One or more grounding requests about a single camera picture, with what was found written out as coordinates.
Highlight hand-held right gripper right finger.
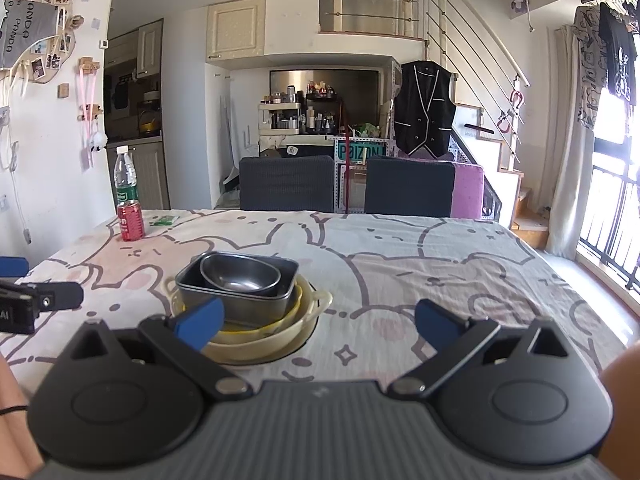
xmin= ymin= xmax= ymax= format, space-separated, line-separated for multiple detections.
xmin=387 ymin=299 xmax=576 ymax=403

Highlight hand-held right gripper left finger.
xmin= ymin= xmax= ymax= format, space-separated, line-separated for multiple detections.
xmin=65 ymin=295 xmax=253 ymax=403

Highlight oval steel bowl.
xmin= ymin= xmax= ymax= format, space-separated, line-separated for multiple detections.
xmin=200 ymin=253 xmax=282 ymax=296

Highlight cream bowl with handles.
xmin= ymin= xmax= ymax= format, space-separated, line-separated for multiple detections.
xmin=165 ymin=275 xmax=333 ymax=361

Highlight white plate with black rim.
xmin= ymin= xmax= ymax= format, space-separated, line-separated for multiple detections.
xmin=200 ymin=280 xmax=321 ymax=367

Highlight white lemon-print bowl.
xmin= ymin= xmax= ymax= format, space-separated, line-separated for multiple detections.
xmin=220 ymin=285 xmax=303 ymax=336

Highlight small square steel tray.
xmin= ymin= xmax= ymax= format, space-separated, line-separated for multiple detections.
xmin=182 ymin=257 xmax=296 ymax=302

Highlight person's left forearm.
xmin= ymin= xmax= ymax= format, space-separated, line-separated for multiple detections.
xmin=0 ymin=355 xmax=43 ymax=480

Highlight printed cartoon tablecloth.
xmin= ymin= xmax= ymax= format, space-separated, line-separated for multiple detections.
xmin=0 ymin=208 xmax=632 ymax=396

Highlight red drink can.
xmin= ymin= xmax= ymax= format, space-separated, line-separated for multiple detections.
xmin=117 ymin=200 xmax=146 ymax=242

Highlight clear plastic water bottle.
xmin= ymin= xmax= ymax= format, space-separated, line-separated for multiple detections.
xmin=114 ymin=146 xmax=138 ymax=206

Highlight dark grey chair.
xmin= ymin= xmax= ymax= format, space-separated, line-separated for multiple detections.
xmin=364 ymin=156 xmax=457 ymax=217
xmin=239 ymin=156 xmax=335 ymax=212

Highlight wooden stairs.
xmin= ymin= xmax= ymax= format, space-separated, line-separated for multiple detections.
xmin=452 ymin=105 xmax=548 ymax=248

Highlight grey kitchen base cabinet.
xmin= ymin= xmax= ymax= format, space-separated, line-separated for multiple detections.
xmin=106 ymin=141 xmax=170 ymax=211

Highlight teal sign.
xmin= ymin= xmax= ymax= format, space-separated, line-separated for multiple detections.
xmin=336 ymin=142 xmax=387 ymax=166

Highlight black balcony railing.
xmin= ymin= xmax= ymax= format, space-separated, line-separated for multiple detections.
xmin=575 ymin=160 xmax=640 ymax=311

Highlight beige curtain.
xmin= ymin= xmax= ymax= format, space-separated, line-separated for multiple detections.
xmin=545 ymin=25 xmax=596 ymax=261

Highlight black vest with white trim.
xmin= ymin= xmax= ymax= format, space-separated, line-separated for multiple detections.
xmin=393 ymin=60 xmax=457 ymax=157

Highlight cream storage rack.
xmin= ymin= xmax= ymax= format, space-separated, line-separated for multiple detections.
xmin=257 ymin=102 xmax=303 ymax=136

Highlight stair railing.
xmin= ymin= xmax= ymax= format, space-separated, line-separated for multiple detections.
xmin=425 ymin=0 xmax=532 ymax=161

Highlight patterned grey garment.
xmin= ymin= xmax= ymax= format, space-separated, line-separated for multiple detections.
xmin=572 ymin=5 xmax=608 ymax=128

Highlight black printed t-shirt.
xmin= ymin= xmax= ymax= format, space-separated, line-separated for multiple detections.
xmin=597 ymin=2 xmax=640 ymax=101

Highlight pink strap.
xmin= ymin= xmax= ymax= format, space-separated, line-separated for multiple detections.
xmin=77 ymin=57 xmax=101 ymax=168

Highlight wall photo board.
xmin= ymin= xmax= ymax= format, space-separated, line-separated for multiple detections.
xmin=0 ymin=0 xmax=76 ymax=83

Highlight grey kitchen wall cabinet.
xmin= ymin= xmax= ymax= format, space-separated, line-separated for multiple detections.
xmin=136 ymin=20 xmax=165 ymax=78

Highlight cream wall cabinet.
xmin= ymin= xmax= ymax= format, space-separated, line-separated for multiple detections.
xmin=206 ymin=0 xmax=266 ymax=63

